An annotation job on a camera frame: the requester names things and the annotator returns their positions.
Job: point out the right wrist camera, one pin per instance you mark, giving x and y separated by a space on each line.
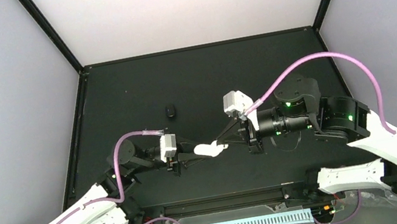
235 104

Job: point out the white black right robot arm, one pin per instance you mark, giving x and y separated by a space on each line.
299 106

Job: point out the black vertical frame post left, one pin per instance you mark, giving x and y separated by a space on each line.
36 14

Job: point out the small black oval object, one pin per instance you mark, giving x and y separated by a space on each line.
170 111

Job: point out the white earbud charging case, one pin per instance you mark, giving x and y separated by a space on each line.
210 150

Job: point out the small circuit board right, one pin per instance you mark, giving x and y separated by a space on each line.
326 210

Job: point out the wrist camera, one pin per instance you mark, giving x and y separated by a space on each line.
168 147
235 104

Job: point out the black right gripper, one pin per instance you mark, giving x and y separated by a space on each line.
241 131

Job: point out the black front rail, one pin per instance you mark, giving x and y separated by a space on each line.
225 202

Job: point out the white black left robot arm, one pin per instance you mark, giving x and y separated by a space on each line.
109 200

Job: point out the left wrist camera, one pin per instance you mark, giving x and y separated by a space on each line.
168 147

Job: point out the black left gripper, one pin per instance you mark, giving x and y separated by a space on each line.
187 159

